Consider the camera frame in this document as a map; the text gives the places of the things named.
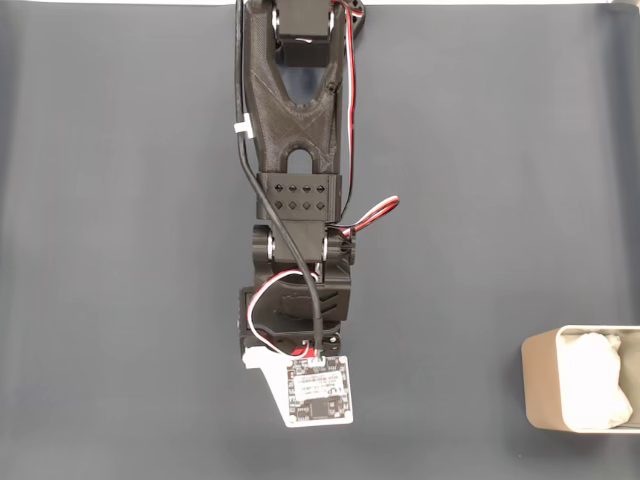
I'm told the dark grey mat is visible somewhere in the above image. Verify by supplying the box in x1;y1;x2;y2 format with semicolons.
0;3;640;480

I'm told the camera board on white mount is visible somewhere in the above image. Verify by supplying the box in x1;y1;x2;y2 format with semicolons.
242;346;356;428

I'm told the white red arm servo wire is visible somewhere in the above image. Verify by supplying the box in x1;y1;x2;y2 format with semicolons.
327;0;402;237

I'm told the beige open box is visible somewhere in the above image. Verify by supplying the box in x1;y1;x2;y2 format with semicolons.
520;324;640;434

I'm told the white red gripper servo wire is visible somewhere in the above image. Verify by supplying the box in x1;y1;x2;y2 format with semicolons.
246;268;321;359

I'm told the black camera cable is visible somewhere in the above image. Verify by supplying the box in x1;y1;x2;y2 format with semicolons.
233;0;325;359

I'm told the white crumpled paper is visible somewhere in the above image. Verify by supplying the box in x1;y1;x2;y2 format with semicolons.
558;332;636;431

